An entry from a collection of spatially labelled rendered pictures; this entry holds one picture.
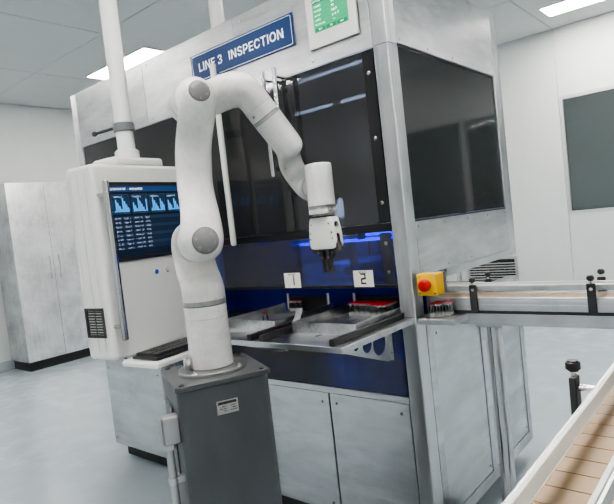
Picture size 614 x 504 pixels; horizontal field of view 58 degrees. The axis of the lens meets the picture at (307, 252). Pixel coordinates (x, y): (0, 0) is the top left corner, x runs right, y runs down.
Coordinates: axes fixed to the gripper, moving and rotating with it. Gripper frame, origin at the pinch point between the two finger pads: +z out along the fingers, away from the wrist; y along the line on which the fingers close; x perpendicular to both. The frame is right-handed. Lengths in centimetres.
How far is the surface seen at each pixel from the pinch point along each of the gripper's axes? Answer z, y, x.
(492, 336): 31, -32, -43
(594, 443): 17, -87, 61
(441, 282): 10.4, -21.6, -31.2
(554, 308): 20, -54, -39
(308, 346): 22.7, 1.5, 11.7
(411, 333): 27.2, -10.1, -28.4
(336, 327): 19.9, 1.2, -2.2
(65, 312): 56, 497, -153
